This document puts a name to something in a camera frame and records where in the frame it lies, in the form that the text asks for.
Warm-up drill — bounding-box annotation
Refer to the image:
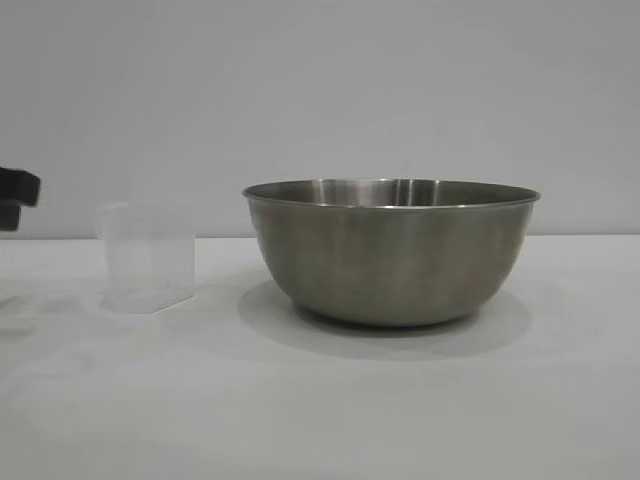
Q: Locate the stainless steel mixing bowl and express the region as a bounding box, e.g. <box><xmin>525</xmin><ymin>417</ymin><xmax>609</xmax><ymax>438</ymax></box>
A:
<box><xmin>241</xmin><ymin>176</ymin><xmax>543</xmax><ymax>329</ymax></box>

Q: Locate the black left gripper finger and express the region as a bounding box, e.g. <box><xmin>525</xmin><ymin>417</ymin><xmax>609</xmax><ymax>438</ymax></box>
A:
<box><xmin>0</xmin><ymin>203</ymin><xmax>25</xmax><ymax>233</ymax></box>
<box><xmin>0</xmin><ymin>167</ymin><xmax>42</xmax><ymax>209</ymax></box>

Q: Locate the clear plastic measuring cup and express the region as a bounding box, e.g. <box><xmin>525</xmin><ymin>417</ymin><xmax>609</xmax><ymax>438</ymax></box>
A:
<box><xmin>95</xmin><ymin>200</ymin><xmax>197</xmax><ymax>316</ymax></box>

